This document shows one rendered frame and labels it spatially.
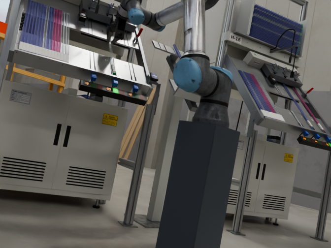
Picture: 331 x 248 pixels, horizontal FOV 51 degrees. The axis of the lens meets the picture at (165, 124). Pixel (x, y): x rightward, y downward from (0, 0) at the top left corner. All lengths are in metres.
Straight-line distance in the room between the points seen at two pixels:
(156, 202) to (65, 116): 0.70
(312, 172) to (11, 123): 4.04
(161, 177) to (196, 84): 0.85
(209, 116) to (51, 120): 0.97
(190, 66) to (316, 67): 4.22
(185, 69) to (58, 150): 0.99
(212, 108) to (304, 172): 3.87
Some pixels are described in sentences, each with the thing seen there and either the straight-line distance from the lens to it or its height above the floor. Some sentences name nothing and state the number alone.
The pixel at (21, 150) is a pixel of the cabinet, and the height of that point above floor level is 0.27.
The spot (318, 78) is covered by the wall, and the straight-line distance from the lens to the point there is 5.34.
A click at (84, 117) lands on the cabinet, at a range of 2.03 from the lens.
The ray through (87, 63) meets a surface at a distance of 1.80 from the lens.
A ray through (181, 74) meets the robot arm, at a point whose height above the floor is 0.71.
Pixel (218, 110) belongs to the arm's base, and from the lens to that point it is 1.36.
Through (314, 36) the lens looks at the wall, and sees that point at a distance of 5.58.
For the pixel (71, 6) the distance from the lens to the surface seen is 2.25.
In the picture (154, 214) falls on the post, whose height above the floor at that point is 0.05.
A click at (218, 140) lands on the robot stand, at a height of 0.49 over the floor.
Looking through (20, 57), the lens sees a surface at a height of 0.70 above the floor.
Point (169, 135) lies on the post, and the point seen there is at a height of 0.50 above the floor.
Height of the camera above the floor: 0.43
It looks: 4 degrees up
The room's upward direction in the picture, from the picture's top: 11 degrees clockwise
